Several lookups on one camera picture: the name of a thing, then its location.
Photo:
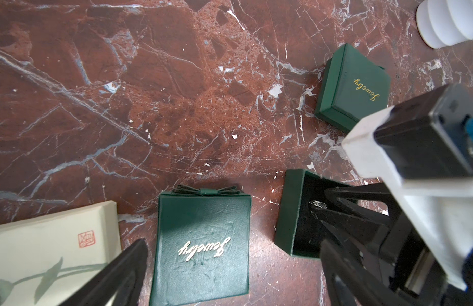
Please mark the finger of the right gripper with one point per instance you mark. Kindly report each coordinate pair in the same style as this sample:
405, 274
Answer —
359, 237
341, 197

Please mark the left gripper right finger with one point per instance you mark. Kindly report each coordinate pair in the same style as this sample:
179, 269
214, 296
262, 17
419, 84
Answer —
349, 283

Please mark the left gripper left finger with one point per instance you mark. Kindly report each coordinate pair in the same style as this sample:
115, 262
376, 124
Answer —
120, 281

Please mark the cream lotus box lid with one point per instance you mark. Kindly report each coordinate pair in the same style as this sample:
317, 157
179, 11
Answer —
45, 260

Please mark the green box base black insert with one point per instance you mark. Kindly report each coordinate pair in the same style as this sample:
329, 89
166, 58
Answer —
298, 232

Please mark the green bow box lid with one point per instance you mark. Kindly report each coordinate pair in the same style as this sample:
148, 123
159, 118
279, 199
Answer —
202, 250

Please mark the green jewelry box right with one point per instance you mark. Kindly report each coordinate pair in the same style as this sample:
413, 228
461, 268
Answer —
353, 88

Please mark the potted flower plant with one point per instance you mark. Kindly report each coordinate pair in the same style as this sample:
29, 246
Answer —
444, 23

